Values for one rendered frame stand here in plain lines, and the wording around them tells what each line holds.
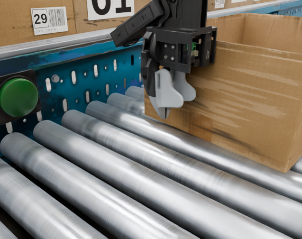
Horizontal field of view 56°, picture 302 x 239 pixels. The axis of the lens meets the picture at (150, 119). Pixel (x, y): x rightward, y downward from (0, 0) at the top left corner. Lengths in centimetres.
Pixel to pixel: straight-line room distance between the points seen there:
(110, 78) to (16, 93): 28
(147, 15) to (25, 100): 27
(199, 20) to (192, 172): 21
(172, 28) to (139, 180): 22
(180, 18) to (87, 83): 35
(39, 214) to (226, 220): 22
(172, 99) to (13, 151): 28
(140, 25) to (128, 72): 36
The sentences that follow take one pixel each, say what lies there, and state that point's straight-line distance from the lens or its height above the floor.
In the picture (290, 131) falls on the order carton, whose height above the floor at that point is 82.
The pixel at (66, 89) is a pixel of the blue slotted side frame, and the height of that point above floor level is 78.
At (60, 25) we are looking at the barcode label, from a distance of 67.
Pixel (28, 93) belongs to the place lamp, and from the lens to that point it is 56.
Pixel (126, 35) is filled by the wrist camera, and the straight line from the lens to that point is 46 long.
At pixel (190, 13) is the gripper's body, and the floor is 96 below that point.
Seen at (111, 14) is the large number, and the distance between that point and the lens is 76.
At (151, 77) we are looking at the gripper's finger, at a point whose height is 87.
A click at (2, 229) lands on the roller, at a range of 39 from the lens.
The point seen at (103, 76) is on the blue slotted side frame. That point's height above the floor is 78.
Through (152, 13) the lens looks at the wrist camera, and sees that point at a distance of 42.
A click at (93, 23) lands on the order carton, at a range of 73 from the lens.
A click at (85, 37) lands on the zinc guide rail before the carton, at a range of 64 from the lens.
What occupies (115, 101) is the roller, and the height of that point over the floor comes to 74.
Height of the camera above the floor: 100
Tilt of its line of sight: 26 degrees down
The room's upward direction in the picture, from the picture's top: straight up
